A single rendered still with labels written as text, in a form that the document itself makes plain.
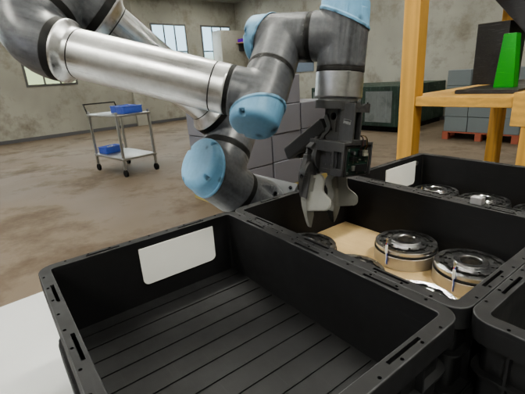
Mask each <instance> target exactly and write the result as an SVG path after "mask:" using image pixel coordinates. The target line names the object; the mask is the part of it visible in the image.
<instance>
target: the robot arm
mask: <svg viewBox="0 0 525 394"><path fill-rule="evenodd" d="M369 31H370V0H322V1H321V6H320V10H314V11H309V12H293V13H276V12H270V13H267V14H259V15H254V16H251V17H250V18H249V19H248V20H247V22H246V24H245V34H244V36H243V42H244V48H245V54H246V56H247V57H248V59H249V62H248V65H247V67H243V66H238V65H234V64H230V63H225V62H220V61H217V60H214V59H207V58H204V57H201V56H194V55H191V54H187V53H183V52H178V51H174V50H172V49H171V48H170V47H169V46H168V45H167V44H165V43H164V42H163V41H162V40H161V39H160V38H158V37H157V36H156V35H155V34H154V33H152V32H151V31H150V30H149V29H148V28H147V27H146V26H145V25H144V24H143V23H142V22H140V21H139V20H138V19H137V18H136V17H135V16H133V15H132V14H131V13H130V12H129V11H127V10H126V9H125V8H124V6H123V0H0V41H1V43H2V44H3V46H4V47H5V49H6V50H7V51H8V52H9V53H10V55H11V56H12V57H13V58H14V59H15V60H17V61H18V62H19V63H21V64H22V65H23V66H25V67H26V68H27V69H28V70H30V71H32V72H34V73H36V74H38V75H40V76H43V77H46V78H48V79H51V80H54V81H60V82H63V83H72V82H74V81H75V80H76V79H78V80H82V81H87V82H91V83H95V84H100V85H104V86H107V87H111V88H116V89H120V90H124V91H129V92H133V93H136V94H139V95H146V96H149V97H153V98H156V99H162V100H165V101H168V102H172V103H174V104H175V105H176V106H178V107H179V108H180V109H182V110H183V111H185V113H187V114H188V115H189V116H191V117H192V118H193V119H194V126H195V128H196V129H197V130H198V131H200V132H201V133H202V134H204V135H205V137H204V138H203V139H200V140H198V141H197V142H196V143H194V144H193V146H192V147H191V150H188V151H187V154H186V156H185V157H184V161H183V163H182V168H181V175H182V179H183V181H184V183H185V184H186V186H187V187H188V188H190V189H191V190H192V191H193V192H194V193H195V194H196V195H197V196H199V197H201V198H203V199H205V200H206V201H208V202H210V203H211V204H213V205H214V206H215V207H217V208H218V209H220V210H222V211H223V212H235V210H236V209H237V208H239V207H242V206H247V205H249V204H252V203H255V202H259V201H263V200H265V199H269V198H273V197H275V196H278V195H283V192H282V190H281V189H280V187H279V186H278V185H277V184H275V183H274V182H273V181H271V180H269V179H266V178H264V177H259V176H256V175H254V174H253V173H252V172H251V171H250V170H248V169H247V165H248V161H249V158H250V155H251V153H252V149H253V145H254V143H255V140H256V139H266V138H270V137H271V136H273V135H274V134H275V133H276V132H277V130H278V128H279V126H280V122H281V120H282V117H283V115H284V114H285V111H286V108H287V105H286V104H287V100H288V96H289V93H290V90H291V86H292V83H293V80H294V77H295V73H296V70H297V67H298V63H313V62H317V64H316V87H315V97H316V98H318V100H316V106H315V108H321V109H325V115H324V118H323V119H319V120H318V121H316V122H315V123H314V124H313V125H312V126H311V127H309V128H308V129H307V130H306V131H304V132H303V133H302V134H301V135H299V136H298V137H297V138H296V139H295V140H294V141H293V142H291V143H290V144H289V145H288V146H286V147H285V148H284V151H285V154H286V156H287V158H288V159H302V158H303V160H302V164H301V166H300V169H299V174H298V186H299V195H300V197H301V203H302V210H303V213H304V217H305V221H306V223H307V226H308V227H312V225H313V219H314V211H327V214H328V216H329V218H330V221H331V222H335V220H336V218H337V215H338V212H339V209H340V206H354V205H356V204H357V202H358V196H357V194H355V193H354V192H353V191H352V190H351V189H350V188H349V187H348V179H347V177H353V176H359V175H366V174H369V173H370V164H371V157H372V150H373V142H371V141H368V138H367V136H364V135H361V128H362V120H363V113H369V112H370V104H362V103H360V102H358V99H361V98H362V96H363V80H364V73H365V65H366V50H367V42H368V34H369ZM363 136H364V137H365V138H366V140H364V138H363ZM360 137H362V140H360ZM368 157H369V159H368ZM367 164H368V166H367ZM320 172H323V173H327V177H326V179H325V178H324V176H323V175H322V174H319V173H320ZM316 174H317V175H316ZM325 183H326V186H327V194H326V193H325V191H324V185H325Z"/></svg>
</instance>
